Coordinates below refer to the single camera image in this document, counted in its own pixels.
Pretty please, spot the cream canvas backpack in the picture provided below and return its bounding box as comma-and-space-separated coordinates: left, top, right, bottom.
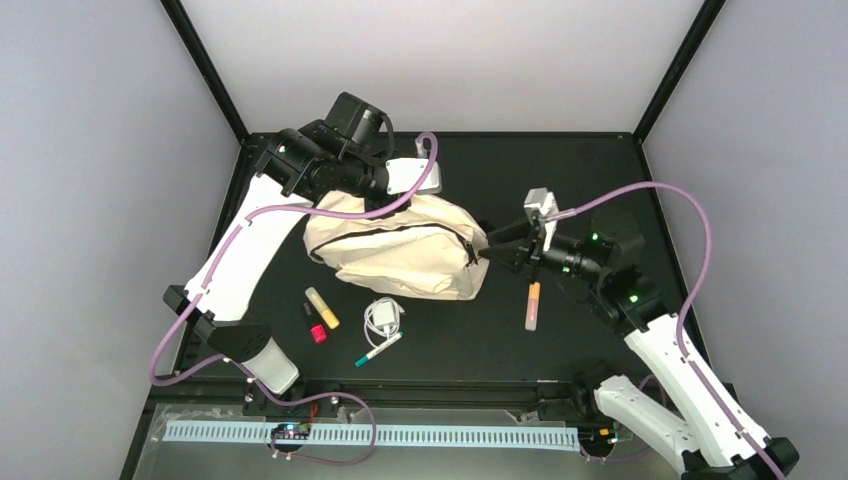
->
303, 195, 489, 301

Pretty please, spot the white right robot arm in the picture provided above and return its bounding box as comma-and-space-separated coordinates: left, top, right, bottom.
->
480, 212, 800, 479

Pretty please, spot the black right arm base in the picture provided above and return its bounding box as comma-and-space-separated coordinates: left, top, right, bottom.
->
527, 377, 615, 428

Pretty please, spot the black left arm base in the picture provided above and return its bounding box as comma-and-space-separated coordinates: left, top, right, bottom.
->
241, 381, 341, 422

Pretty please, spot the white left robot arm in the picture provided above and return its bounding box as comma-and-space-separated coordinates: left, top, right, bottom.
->
149, 92, 440, 395

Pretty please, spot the orange highlighter pen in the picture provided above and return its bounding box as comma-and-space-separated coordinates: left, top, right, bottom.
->
524, 281, 541, 331

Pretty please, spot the yellow highlighter pen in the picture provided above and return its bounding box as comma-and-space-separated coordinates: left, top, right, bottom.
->
305, 287, 340, 329

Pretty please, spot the pink and black highlighter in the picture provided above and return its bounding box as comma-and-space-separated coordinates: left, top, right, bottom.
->
301, 302, 327, 344

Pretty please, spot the teal capped white marker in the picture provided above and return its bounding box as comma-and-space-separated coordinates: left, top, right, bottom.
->
355, 332, 403, 368

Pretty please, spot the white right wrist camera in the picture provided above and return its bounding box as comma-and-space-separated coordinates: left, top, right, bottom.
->
523, 187, 559, 252

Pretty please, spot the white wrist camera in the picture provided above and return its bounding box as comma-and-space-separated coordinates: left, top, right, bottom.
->
386, 158, 442, 195
523, 187, 559, 252

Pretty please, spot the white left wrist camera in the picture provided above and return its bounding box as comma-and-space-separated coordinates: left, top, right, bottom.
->
386, 158, 442, 195

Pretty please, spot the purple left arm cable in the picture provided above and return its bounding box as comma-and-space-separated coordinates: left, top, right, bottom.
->
148, 131, 440, 468

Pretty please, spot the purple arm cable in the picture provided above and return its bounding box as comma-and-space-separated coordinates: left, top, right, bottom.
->
148, 131, 440, 468
539, 181, 790, 480

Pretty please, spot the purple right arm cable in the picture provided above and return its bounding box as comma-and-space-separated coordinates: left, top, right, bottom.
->
539, 181, 790, 480

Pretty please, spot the white charger with cable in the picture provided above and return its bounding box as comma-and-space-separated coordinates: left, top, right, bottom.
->
363, 297, 405, 348

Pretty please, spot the light blue slotted cable duct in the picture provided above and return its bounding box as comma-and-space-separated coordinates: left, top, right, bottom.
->
158, 420, 581, 452

